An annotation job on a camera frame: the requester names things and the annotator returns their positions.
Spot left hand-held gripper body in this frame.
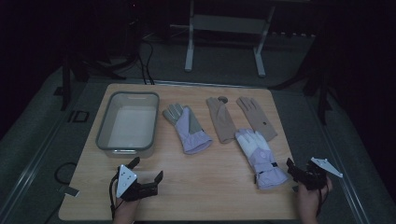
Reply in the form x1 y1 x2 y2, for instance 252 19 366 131
115 163 160 203

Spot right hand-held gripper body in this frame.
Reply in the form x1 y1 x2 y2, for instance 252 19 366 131
298 157 345 191

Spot white and purple ski glove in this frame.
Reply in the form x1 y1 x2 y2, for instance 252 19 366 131
234 128 290 191

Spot grey plastic bin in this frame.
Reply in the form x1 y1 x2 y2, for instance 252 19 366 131
95 91 161 159

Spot purple glove with grey palm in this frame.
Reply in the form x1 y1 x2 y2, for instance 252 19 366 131
162 103 214 156

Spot person's right hand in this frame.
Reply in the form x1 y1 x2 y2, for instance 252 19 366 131
295 176 333 219

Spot person's left hand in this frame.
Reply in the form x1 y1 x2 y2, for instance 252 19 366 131
114 198 141 219

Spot beige glove with dark button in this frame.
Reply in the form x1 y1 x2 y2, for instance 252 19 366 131
235 96 278 143

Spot dark stand legs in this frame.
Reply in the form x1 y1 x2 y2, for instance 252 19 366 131
270 31 334 126

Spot black tripod stand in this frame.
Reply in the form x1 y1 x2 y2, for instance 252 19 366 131
60 18 140 112

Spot white metal stand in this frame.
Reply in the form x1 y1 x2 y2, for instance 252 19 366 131
169 0 276 78

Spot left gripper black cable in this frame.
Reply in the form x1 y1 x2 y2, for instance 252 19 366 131
108 173 121 219

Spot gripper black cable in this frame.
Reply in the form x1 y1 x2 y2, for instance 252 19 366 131
315 186 330 217
108 173 121 219

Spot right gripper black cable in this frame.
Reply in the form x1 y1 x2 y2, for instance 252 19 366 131
315 186 330 217

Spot black cable loop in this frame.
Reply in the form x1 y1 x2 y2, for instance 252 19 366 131
53 161 78 186

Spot black square frame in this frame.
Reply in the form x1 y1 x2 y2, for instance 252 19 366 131
67 109 91 123

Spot black cables on floor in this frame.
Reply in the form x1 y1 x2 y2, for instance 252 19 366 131
135 37 156 86

